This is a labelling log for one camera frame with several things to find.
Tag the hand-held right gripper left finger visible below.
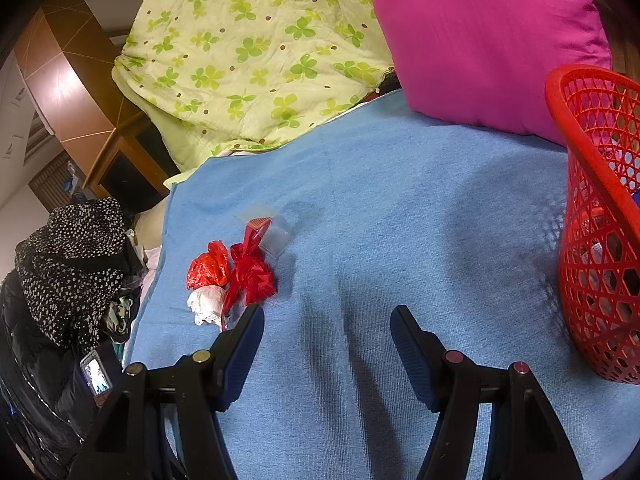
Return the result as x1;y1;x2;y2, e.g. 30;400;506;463
67;304;266;480

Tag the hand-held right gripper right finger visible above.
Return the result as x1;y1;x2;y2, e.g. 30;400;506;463
390;305;583;480

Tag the white tissue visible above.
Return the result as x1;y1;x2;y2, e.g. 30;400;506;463
187;285;228;327

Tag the dark red plastic bag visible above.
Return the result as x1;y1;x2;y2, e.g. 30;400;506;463
221;215;278;331

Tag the bright red plastic bag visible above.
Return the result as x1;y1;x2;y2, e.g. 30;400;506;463
186;241;231;291

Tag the clear plastic wrapper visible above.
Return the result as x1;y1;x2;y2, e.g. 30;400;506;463
236;206;293;261

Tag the red plastic mesh basket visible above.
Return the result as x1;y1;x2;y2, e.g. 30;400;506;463
545;65;640;386

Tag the black puffer jacket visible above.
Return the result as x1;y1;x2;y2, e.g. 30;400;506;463
0;270;123;480

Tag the black white dotted garment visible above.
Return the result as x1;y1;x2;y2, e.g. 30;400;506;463
14;197;143;351

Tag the blue blanket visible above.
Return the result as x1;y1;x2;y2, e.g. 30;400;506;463
122;87;640;480

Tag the cream mattress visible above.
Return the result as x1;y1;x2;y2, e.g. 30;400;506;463
135;200;173;251

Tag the brown lattice door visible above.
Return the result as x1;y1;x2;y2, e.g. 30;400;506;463
27;152;86;211

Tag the wooden cabinet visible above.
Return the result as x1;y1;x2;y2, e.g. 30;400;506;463
12;0;131;161
82;110;173;201

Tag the green clover print quilt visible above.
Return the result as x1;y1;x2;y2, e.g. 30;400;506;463
111;0;396;173

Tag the magenta pillow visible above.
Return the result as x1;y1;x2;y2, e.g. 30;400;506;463
357;0;613;148

